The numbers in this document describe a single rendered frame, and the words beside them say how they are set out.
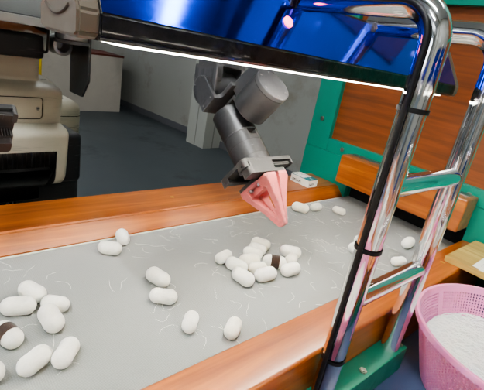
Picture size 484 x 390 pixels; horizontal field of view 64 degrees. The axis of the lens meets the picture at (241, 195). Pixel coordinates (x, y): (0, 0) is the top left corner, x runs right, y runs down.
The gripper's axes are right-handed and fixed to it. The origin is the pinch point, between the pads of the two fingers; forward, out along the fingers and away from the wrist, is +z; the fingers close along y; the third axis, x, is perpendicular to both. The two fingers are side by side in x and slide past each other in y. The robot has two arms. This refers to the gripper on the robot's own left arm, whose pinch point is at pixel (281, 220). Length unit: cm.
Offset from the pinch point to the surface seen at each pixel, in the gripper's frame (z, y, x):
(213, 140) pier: -182, 226, 241
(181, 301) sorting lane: 5.3, -15.8, 7.3
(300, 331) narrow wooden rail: 14.5, -8.9, -3.2
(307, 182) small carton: -13.7, 34.4, 17.7
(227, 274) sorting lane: 3.5, -6.2, 8.8
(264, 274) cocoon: 5.9, -3.2, 4.7
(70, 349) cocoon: 6.6, -30.8, 4.0
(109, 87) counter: -331, 184, 331
